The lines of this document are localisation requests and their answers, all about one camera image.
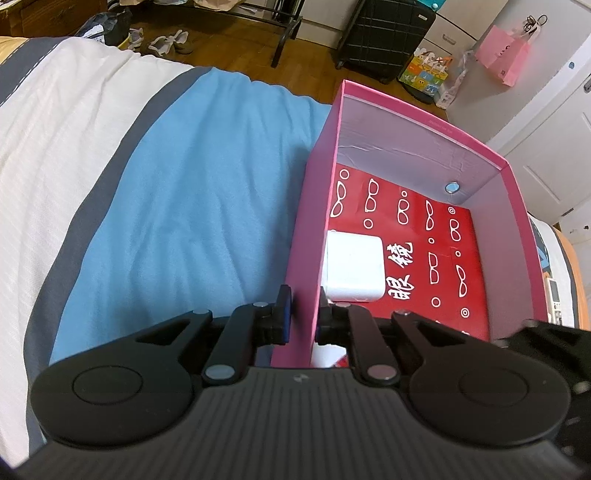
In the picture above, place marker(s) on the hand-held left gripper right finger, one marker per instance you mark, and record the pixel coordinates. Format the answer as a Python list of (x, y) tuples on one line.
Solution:
[(322, 323)]

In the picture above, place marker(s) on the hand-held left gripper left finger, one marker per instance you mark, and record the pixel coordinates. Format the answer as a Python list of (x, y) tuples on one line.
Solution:
[(286, 314)]

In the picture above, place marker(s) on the pink cardboard box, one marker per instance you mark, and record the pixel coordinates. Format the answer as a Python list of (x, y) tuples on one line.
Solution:
[(318, 194)]

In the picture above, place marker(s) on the white multi-button remote control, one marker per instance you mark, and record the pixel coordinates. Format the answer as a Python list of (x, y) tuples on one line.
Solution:
[(555, 297)]

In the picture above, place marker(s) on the white power adapter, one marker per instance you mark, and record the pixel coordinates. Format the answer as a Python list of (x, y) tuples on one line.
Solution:
[(353, 270)]

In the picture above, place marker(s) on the red glasses-print packet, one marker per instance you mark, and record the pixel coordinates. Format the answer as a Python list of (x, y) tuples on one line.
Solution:
[(415, 258)]

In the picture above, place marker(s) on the blue white grey striped blanket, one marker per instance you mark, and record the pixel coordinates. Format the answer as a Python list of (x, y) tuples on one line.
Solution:
[(152, 194)]

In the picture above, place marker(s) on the small round silver magnet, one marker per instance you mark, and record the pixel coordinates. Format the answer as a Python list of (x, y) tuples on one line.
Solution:
[(452, 187)]

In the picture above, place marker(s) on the white door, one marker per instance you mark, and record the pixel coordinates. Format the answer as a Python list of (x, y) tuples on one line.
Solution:
[(549, 115)]

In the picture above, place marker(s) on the colourful cartoon gift bag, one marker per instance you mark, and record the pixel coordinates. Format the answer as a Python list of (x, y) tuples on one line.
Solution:
[(425, 76)]

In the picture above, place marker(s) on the white plastic bag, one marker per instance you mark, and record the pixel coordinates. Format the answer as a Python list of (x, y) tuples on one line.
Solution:
[(459, 78)]

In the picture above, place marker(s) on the black metal rack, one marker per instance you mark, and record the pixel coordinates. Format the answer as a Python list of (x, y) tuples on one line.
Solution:
[(286, 32)]

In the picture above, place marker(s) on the black suitcase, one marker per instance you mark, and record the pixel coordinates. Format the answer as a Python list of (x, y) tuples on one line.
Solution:
[(383, 37)]

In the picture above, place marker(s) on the pink paper bag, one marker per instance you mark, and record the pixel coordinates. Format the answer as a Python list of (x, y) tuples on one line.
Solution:
[(505, 53)]

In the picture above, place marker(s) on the grey plastic bag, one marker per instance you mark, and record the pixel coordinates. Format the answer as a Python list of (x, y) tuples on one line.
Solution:
[(104, 27)]

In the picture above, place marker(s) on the wooden cabinet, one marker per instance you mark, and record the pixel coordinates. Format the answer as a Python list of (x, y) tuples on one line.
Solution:
[(51, 16)]

